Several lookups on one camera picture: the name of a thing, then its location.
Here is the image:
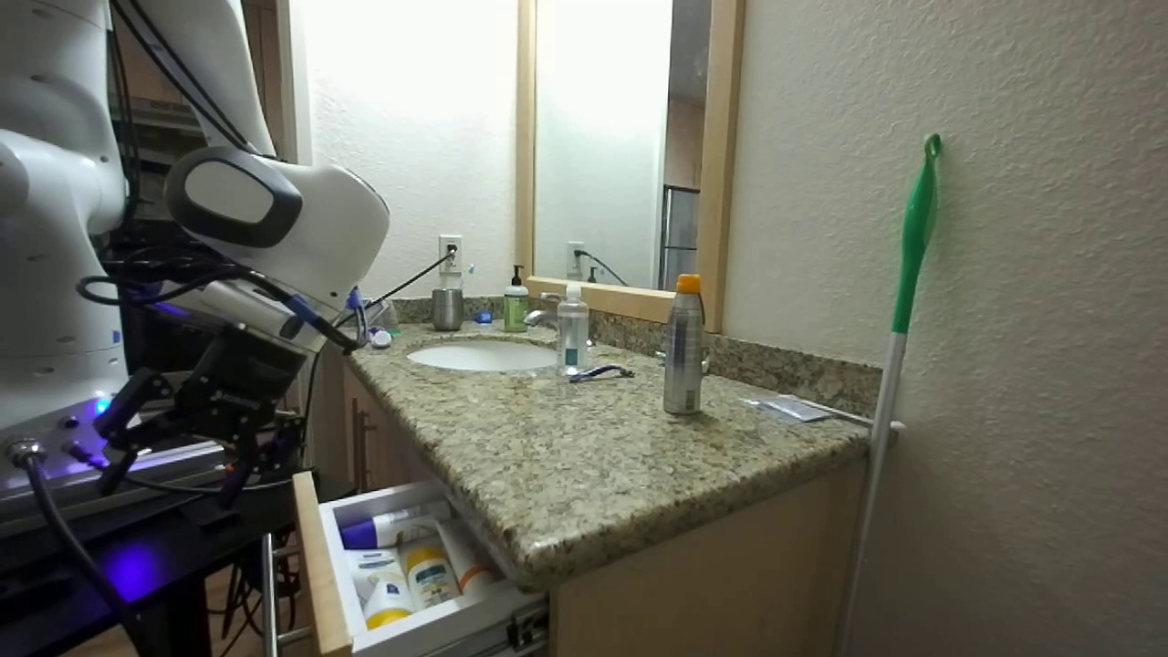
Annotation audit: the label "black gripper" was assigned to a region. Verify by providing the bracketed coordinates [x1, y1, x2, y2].
[94, 329, 306, 500]

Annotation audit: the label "wooden top drawer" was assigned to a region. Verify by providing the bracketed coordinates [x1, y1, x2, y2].
[290, 474, 552, 657]

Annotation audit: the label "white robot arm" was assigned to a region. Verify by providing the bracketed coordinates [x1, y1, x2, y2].
[0, 0, 389, 497]

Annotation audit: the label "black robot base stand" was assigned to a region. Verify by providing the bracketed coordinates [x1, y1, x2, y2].
[0, 488, 296, 657]

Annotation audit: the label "white yellow tube in drawer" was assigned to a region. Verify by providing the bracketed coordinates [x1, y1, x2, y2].
[349, 553, 413, 627]

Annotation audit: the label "white yellow bottle in drawer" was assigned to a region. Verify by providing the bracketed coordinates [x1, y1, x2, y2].
[402, 537, 458, 609]

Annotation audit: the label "white oval sink basin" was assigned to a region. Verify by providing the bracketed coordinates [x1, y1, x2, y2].
[413, 340, 556, 374]

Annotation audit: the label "silver soap dispenser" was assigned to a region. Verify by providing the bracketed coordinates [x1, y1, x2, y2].
[429, 267, 464, 334]

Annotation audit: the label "green soap bottle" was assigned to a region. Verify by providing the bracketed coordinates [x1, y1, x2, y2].
[500, 263, 528, 334]

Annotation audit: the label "clear plastic bottle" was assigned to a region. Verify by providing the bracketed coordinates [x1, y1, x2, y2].
[557, 283, 590, 376]

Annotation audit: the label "blue toothbrush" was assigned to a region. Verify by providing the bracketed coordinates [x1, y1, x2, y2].
[566, 366, 633, 384]

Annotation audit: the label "silver spray can orange cap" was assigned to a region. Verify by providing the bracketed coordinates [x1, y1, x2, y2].
[664, 273, 705, 416]

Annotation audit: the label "wooden vanity cabinet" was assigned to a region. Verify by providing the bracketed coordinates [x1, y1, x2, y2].
[355, 356, 865, 657]

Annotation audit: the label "wood framed mirror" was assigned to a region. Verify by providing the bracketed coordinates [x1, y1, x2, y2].
[515, 0, 680, 323]

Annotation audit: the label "purple toothpaste tube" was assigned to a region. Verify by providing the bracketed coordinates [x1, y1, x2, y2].
[745, 394, 831, 425]

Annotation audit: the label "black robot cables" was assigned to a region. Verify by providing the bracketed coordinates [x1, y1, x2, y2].
[12, 441, 150, 637]

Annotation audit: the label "white wall outlet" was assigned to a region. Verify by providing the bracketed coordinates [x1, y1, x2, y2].
[436, 235, 458, 263]

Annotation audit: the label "green white mop handle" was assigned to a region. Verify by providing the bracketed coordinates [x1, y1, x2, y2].
[834, 130, 944, 657]

